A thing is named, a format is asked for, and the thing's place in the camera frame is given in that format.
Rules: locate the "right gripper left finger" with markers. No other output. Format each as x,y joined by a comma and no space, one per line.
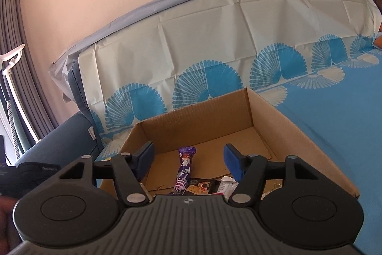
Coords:
127,170

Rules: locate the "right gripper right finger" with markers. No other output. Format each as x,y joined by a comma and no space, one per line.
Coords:
251,173

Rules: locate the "open cardboard box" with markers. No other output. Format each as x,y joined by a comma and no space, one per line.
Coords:
241,118

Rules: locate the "black gold snack packet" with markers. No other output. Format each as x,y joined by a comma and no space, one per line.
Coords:
202,187

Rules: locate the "purple candy wrapper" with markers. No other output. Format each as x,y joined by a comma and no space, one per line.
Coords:
186,154

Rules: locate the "blue fan-pattern sofa cover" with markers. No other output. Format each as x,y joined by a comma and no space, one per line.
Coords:
317,61

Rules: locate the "white floor stand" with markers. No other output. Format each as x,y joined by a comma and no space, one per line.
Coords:
20,130

